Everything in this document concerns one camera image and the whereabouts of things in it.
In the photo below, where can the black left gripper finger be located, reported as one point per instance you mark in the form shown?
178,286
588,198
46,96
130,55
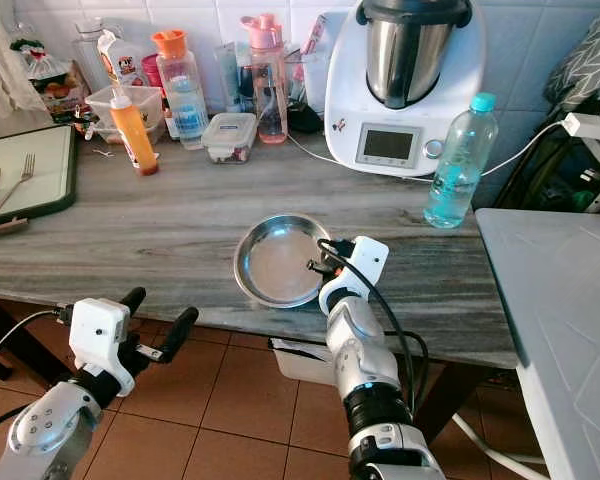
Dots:
178,333
135,298

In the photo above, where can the round steel plate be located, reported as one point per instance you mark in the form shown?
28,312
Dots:
278,262

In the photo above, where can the grey top wooden table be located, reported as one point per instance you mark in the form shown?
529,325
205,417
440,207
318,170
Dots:
170,235

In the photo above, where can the white plastic storage tub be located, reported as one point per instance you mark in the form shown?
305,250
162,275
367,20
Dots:
300,360

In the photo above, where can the brown wooden stick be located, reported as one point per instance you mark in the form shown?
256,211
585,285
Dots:
5,226

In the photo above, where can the green rimmed white tray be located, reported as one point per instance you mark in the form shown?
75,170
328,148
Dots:
55,165

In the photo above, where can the small lidded food container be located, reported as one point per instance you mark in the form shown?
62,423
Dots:
228,137

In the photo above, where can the orange sauce squeeze bottle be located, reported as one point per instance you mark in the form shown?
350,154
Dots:
135,135

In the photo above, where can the steel fork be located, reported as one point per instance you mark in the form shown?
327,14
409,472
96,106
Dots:
18,182

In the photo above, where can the white kitchen cooking appliance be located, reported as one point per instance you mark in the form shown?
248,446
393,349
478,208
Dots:
350,100

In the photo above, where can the clear water bottle blue cap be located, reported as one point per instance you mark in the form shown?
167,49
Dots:
462,165

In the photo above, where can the pink drinking bottle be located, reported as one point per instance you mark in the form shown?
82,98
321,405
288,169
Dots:
267,80

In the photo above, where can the clear open plastic container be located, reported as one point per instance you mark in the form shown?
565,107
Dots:
100,108

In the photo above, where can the clear bottle orange cap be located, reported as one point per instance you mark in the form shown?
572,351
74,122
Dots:
178,90

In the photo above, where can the fruit print snack bag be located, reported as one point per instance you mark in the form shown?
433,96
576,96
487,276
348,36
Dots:
52,88

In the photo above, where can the black bag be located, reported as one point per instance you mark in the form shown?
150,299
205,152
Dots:
530,170

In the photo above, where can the white plastic folding table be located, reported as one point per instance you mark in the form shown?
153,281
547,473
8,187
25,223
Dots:
560,300

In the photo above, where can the white printed pouch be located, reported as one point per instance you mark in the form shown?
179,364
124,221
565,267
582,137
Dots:
122,58

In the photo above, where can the white lace curtain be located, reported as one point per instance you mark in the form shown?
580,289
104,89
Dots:
5,60

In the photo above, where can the grey patterned cloth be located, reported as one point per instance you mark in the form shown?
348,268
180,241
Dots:
585,65

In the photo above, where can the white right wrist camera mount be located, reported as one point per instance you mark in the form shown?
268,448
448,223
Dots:
360,262

